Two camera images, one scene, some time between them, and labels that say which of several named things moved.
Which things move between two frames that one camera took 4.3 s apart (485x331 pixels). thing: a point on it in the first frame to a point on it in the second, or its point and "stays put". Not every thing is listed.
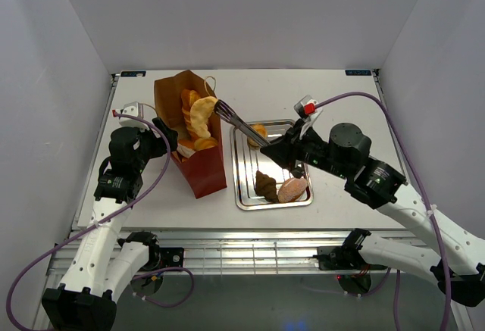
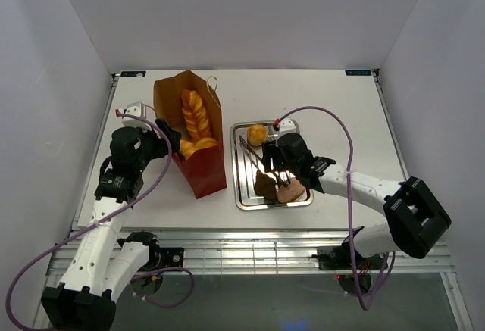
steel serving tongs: (224, 110) to (279, 176)
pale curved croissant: (201, 110) to (187, 148)
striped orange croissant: (204, 142) stays put
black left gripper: (160, 147) stays put
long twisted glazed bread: (188, 97) stays put
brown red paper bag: (188, 101) stays put
